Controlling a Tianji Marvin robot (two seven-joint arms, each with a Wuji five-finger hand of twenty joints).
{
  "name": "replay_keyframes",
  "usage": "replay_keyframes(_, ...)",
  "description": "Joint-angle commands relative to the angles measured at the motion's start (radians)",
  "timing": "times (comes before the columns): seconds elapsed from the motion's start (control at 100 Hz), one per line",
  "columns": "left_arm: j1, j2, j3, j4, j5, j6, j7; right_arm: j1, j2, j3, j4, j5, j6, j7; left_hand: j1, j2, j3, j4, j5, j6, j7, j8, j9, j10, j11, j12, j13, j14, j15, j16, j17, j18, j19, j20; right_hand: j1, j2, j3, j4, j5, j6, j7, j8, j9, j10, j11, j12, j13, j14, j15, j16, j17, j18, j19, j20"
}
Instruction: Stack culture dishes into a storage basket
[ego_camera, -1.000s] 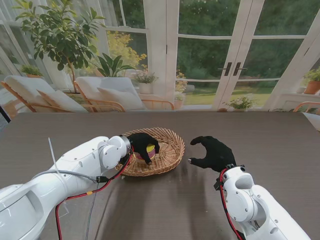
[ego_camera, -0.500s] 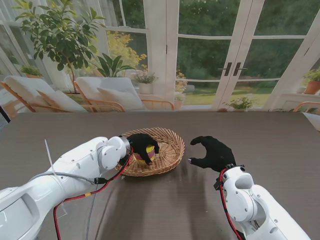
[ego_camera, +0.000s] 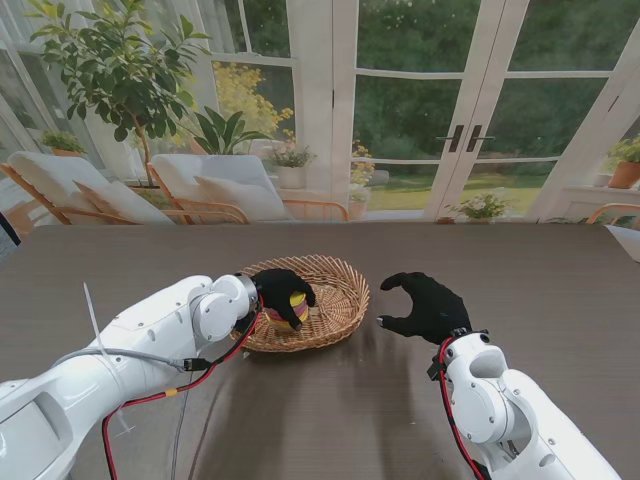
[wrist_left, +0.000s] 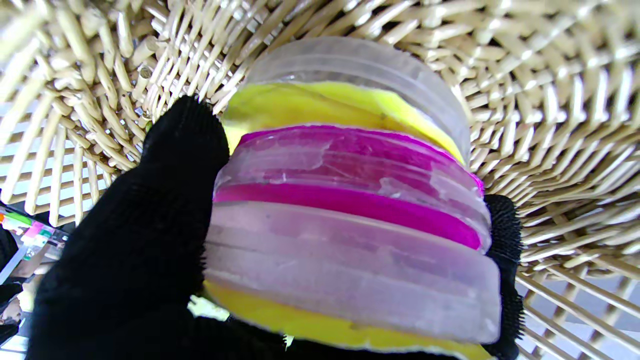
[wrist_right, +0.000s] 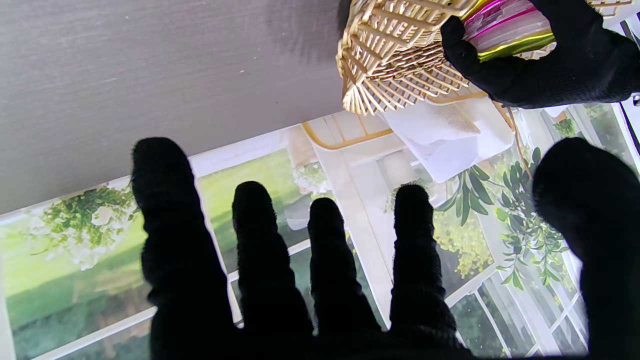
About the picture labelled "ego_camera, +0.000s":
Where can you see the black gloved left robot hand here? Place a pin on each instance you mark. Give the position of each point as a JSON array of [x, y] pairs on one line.
[[277, 295]]

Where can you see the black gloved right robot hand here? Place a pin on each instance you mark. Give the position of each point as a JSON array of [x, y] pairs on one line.
[[435, 312]]

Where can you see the magenta culture dish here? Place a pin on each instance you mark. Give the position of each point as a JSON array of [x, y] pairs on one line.
[[272, 316]]

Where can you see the oval wicker basket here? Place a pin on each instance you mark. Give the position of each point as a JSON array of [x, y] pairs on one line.
[[335, 305]]

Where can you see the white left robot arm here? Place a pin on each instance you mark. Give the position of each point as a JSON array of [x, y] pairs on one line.
[[125, 360]]

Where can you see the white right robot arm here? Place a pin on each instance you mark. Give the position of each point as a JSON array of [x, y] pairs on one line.
[[510, 410]]

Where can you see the white chair pillow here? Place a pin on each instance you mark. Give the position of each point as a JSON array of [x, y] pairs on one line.
[[240, 197], [125, 202]]

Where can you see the white flowering low plant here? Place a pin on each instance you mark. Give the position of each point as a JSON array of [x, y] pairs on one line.
[[480, 207]]

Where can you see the yellow flowers in pale pot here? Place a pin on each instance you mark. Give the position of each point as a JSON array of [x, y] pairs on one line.
[[357, 205]]

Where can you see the flowering plant in white pot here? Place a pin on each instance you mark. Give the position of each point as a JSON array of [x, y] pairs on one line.
[[290, 175]]

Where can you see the white cushioned lounge chair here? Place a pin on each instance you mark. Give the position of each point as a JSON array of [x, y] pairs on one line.
[[45, 175], [225, 172]]

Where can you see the broad-leaf green plant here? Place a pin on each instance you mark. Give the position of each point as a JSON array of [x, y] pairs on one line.
[[225, 132]]

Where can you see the white zip tie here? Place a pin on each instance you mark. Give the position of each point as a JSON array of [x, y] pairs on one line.
[[95, 325]]

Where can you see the white sheet at table corner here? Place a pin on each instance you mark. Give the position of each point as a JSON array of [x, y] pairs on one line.
[[627, 240]]

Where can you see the large terracotta potted plant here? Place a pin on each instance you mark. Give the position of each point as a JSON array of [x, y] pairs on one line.
[[625, 175]]

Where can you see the small plant in terracotta pot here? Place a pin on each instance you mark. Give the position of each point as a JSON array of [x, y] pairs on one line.
[[62, 142]]

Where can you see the tall leafy potted tree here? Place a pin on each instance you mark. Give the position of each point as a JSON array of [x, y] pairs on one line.
[[115, 75]]

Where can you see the dark panel at table edge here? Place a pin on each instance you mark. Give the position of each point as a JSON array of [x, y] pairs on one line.
[[7, 230]]

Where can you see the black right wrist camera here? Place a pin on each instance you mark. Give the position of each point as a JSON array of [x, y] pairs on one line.
[[434, 370]]

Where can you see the orange chair frame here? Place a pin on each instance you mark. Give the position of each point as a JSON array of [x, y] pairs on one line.
[[612, 207]]

